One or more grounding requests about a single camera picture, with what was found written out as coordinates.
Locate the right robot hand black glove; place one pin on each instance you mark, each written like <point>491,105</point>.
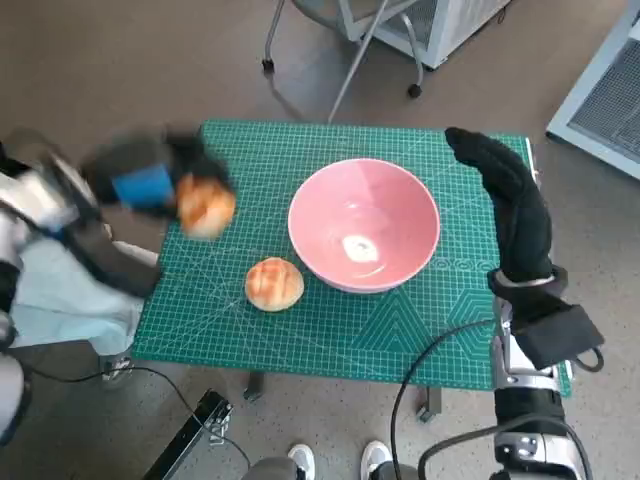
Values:
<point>520,220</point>

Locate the left robot hand blue tape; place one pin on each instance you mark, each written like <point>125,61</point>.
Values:
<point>140,175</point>

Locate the round bread bun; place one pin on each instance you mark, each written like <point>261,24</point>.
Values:
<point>274,284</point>
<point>206,206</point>

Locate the pink bowl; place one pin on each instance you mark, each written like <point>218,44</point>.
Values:
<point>365,215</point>

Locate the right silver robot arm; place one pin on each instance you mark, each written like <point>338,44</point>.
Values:
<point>530,405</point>

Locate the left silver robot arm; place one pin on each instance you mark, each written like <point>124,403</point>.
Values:
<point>35,200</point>

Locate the white mesh cabinet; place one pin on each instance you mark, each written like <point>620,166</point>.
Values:
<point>600,110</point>

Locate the person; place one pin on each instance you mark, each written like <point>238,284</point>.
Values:
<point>70,300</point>

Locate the metal table leg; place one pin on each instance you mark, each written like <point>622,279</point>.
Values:
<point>255,386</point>
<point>430,402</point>

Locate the white cabinet with vent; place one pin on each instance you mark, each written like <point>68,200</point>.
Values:
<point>450,25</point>

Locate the green cutting mat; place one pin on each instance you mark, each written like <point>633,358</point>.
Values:
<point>310,340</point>

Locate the white shoe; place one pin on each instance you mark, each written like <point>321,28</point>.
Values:
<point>376,457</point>
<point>301,460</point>

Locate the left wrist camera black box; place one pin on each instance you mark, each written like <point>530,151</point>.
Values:
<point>115,265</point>

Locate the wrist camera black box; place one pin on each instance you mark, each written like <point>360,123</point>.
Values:
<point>560,335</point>
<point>115,265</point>

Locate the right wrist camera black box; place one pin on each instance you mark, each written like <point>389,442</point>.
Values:
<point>560,335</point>

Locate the black metal rail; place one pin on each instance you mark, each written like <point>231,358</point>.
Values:
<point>190,435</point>

